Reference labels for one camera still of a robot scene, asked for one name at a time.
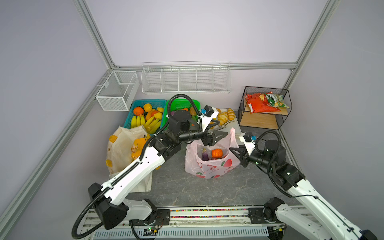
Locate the orange toy pumpkin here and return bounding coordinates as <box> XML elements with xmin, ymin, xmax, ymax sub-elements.
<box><xmin>211</xmin><ymin>149</ymin><xmax>223</xmax><ymax>159</ymax></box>

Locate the dark purple toy eggplant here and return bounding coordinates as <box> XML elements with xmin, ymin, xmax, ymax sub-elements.
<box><xmin>202</xmin><ymin>148</ymin><xmax>210</xmax><ymax>161</ymax></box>

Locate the pink plastic grocery bag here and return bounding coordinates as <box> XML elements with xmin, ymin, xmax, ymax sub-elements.
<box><xmin>185</xmin><ymin>128</ymin><xmax>240</xmax><ymax>179</ymax></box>

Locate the yellow snack bag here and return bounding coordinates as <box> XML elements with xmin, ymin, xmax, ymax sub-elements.
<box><xmin>131</xmin><ymin>136</ymin><xmax>150</xmax><ymax>161</ymax></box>

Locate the white canvas tote bag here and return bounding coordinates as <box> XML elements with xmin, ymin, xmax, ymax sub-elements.
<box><xmin>106</xmin><ymin>126</ymin><xmax>150</xmax><ymax>179</ymax></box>

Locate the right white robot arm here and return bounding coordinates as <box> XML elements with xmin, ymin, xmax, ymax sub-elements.
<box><xmin>230</xmin><ymin>131</ymin><xmax>377</xmax><ymax>240</ymax></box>

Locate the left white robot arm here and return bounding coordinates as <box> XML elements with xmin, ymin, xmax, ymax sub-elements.
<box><xmin>71</xmin><ymin>94</ymin><xmax>227</xmax><ymax>240</ymax></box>

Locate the toy croissant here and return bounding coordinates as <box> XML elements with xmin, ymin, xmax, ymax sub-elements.
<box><xmin>218</xmin><ymin>112</ymin><xmax>229</xmax><ymax>126</ymax></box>

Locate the white bread tray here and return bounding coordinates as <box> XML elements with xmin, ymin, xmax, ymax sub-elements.
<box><xmin>214</xmin><ymin>109</ymin><xmax>241</xmax><ymax>135</ymax></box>

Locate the green plastic basket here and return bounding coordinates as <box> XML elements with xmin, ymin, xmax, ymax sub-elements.
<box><xmin>163</xmin><ymin>98</ymin><xmax>193</xmax><ymax>121</ymax></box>

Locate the red chip bag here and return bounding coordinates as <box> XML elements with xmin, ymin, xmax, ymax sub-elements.
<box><xmin>246</xmin><ymin>93</ymin><xmax>281</xmax><ymax>114</ymax></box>

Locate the yellow toy lemon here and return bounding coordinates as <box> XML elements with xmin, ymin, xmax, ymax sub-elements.
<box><xmin>154</xmin><ymin>112</ymin><xmax>163</xmax><ymax>120</ymax></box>

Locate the yellow toy banana bunch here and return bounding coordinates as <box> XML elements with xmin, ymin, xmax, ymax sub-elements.
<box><xmin>131</xmin><ymin>115</ymin><xmax>162</xmax><ymax>134</ymax></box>

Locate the teal plastic basket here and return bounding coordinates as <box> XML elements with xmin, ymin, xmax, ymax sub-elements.
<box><xmin>124</xmin><ymin>99</ymin><xmax>167</xmax><ymax>129</ymax></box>

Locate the green snack bag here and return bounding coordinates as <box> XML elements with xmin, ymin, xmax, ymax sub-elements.
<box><xmin>265</xmin><ymin>92</ymin><xmax>289</xmax><ymax>108</ymax></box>

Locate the yellow-orange toy citrus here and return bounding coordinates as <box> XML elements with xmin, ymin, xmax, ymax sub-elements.
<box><xmin>143</xmin><ymin>103</ymin><xmax>153</xmax><ymax>113</ymax></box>

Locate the orange toy tangerine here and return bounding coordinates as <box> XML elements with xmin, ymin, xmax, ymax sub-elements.
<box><xmin>133</xmin><ymin>107</ymin><xmax>144</xmax><ymax>116</ymax></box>

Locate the black wire snack rack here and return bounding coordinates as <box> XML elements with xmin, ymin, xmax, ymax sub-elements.
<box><xmin>238</xmin><ymin>86</ymin><xmax>293</xmax><ymax>130</ymax></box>

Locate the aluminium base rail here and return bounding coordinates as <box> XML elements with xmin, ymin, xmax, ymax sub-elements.
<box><xmin>80</xmin><ymin>204</ymin><xmax>304</xmax><ymax>229</ymax></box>

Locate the white wire wall shelf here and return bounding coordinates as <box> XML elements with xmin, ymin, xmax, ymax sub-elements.
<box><xmin>141</xmin><ymin>61</ymin><xmax>232</xmax><ymax>94</ymax></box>

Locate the white mesh wall basket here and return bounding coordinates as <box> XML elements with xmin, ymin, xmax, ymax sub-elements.
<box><xmin>96</xmin><ymin>71</ymin><xmax>140</xmax><ymax>112</ymax></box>

